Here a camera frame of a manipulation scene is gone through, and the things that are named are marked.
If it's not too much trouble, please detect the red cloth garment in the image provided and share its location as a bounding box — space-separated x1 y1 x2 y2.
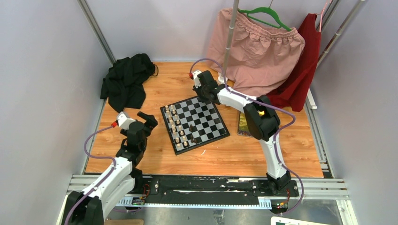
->
267 14 321 112

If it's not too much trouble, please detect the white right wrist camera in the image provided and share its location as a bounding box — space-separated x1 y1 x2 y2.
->
189 70 202 88

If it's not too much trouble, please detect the pink cloth garment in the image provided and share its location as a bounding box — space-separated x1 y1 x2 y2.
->
226 13 305 97

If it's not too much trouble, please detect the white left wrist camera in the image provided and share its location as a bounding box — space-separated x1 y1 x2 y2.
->
111 112 136 130

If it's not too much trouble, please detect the white rack stand base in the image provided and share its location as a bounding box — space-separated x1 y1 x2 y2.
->
216 73 228 85

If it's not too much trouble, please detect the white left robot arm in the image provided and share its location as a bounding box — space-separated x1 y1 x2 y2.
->
61 112 158 225

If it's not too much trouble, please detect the black white chessboard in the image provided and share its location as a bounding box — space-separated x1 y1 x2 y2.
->
160 97 230 155

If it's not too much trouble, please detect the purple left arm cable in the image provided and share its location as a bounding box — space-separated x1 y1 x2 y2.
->
63 125 117 225

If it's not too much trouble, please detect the black cloth garment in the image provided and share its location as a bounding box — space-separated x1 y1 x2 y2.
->
100 53 158 113

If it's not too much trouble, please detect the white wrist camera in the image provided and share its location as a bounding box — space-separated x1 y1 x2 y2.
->
111 112 136 130
189 70 202 88

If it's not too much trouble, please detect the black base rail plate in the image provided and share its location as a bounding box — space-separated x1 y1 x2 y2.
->
143 175 299 206

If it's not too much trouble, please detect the gold metal tin tray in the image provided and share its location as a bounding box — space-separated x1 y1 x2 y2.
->
237 112 252 137

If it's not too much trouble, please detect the green clothes hanger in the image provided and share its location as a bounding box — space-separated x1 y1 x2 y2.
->
238 0 291 31

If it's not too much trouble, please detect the silver rack pole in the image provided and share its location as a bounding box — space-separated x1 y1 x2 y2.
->
222 0 239 78

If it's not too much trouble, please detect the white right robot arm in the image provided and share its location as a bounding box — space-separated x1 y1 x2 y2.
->
189 70 295 196

